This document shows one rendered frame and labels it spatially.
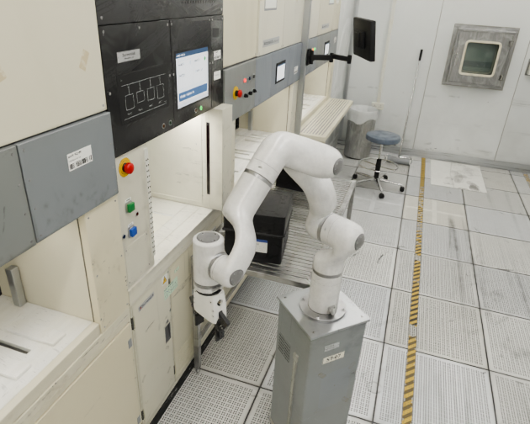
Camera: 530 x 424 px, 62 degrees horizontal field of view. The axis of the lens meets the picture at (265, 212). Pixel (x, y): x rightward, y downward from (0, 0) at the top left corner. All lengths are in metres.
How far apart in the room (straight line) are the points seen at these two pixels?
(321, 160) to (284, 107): 2.30
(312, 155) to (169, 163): 1.21
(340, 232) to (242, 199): 0.52
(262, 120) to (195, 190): 1.45
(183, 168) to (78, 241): 0.95
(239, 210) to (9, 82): 0.62
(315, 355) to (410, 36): 4.77
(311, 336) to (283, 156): 0.78
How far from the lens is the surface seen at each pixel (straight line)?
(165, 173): 2.41
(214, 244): 1.17
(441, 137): 6.23
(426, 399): 2.72
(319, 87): 5.04
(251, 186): 1.20
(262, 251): 2.08
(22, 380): 1.58
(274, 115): 3.62
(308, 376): 1.90
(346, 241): 1.60
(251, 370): 2.65
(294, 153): 1.27
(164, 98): 1.76
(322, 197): 1.47
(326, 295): 1.78
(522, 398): 2.97
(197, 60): 1.98
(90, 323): 1.71
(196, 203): 2.38
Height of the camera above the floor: 1.93
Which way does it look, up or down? 27 degrees down
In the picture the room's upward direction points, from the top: 3 degrees clockwise
